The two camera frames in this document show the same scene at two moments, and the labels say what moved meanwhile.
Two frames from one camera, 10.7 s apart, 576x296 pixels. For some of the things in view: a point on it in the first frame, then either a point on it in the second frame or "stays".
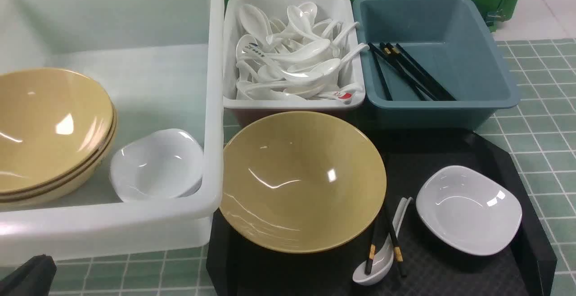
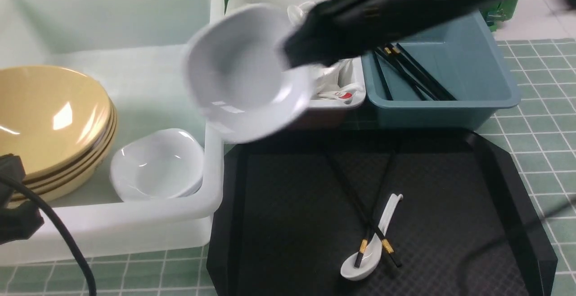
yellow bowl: x=72 y=176 → x=48 y=177
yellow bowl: x=69 y=188 stays
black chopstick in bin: x=387 y=96 stays
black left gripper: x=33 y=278 → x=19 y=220
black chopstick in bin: x=412 y=77 stays
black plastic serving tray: x=240 y=263 stays
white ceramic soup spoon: x=377 y=266 → x=371 y=258
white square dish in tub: x=164 y=164 stays
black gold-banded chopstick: x=370 y=259 → x=363 y=244
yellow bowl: x=55 y=125 stays
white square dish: x=468 y=212 → x=234 y=62
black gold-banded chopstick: x=397 y=247 → x=380 y=238
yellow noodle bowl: x=303 y=182 → x=51 y=117
